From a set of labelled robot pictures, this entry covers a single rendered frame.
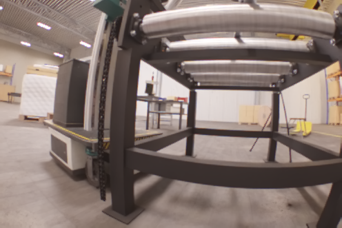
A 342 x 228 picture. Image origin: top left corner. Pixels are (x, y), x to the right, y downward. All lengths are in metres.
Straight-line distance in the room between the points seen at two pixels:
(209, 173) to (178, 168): 0.11
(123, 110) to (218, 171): 0.40
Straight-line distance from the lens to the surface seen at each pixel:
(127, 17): 0.69
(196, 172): 0.52
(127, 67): 0.62
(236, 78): 1.39
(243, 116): 8.38
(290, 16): 0.62
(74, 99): 1.23
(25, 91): 4.02
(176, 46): 0.88
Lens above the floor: 0.50
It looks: 4 degrees up
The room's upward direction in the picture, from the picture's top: 4 degrees clockwise
